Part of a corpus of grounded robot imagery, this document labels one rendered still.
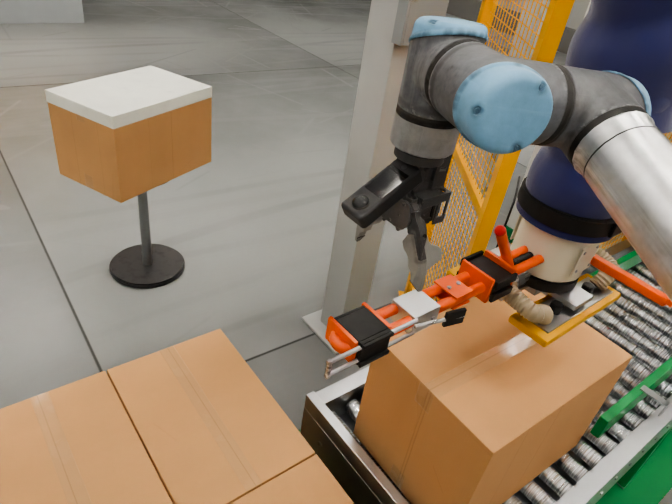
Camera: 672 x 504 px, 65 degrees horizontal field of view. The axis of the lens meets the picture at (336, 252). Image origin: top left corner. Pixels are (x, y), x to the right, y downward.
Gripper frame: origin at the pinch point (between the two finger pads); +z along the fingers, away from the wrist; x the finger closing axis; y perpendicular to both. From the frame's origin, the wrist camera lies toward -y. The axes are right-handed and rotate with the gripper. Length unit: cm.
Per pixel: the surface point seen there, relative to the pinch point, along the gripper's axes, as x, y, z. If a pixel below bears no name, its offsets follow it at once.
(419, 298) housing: 1.2, 13.6, 12.8
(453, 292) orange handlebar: -0.6, 21.2, 12.9
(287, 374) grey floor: 90, 54, 141
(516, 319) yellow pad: -5.1, 42.3, 25.4
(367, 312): 2.3, 1.4, 11.9
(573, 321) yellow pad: -12, 54, 25
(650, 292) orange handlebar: -21, 62, 14
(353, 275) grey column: 95, 91, 99
